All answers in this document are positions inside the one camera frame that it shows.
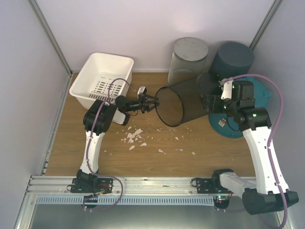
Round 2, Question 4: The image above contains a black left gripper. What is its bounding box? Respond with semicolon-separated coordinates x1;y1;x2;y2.
125;94;159;114

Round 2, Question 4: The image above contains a teal plastic bin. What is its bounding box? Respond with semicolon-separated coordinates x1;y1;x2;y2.
208;76;272;138

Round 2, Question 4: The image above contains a black wire mesh bin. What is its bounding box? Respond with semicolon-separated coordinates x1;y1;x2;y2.
155;73;222;127

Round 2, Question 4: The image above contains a silver mesh metal bin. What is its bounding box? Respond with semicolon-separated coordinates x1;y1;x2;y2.
167;37;208;86

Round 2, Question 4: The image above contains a white plastic tub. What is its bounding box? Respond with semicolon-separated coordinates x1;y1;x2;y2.
69;52;134;109

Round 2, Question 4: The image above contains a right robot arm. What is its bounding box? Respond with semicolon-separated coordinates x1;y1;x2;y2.
203;78;299;215

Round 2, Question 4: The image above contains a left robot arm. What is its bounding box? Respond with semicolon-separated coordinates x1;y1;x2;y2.
75;93;160;193

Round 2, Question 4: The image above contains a white plastic shard pile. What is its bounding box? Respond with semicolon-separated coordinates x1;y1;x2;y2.
121;128;143;144

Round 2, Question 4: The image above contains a dark grey cylindrical bin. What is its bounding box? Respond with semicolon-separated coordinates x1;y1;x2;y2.
208;41;254;80

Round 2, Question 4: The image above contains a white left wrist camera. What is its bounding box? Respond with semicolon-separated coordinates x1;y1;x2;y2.
137;86;147;96

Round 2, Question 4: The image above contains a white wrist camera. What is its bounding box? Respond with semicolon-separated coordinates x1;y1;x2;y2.
137;86;147;96
219;78;234;100

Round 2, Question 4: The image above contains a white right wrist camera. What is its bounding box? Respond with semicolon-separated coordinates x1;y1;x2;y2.
219;78;234;100

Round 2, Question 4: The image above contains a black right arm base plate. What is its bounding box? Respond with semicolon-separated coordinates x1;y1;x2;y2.
190;177;224;194

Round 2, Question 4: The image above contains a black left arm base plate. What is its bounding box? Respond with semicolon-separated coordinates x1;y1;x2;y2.
67;178;113;195

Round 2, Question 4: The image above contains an aluminium frame post right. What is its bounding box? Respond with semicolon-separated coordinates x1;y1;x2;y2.
249;0;284;51

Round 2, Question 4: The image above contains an aluminium frame post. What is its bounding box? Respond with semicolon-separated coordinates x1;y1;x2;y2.
28;0;73;76
249;0;284;51

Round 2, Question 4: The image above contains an aluminium front rail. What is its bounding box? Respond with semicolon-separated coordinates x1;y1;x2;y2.
26;176;284;197

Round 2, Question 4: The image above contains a grey slotted cable duct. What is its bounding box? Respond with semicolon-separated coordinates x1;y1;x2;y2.
36;195;214;206

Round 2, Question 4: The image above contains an aluminium frame post left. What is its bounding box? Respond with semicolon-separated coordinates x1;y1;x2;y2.
28;0;73;76

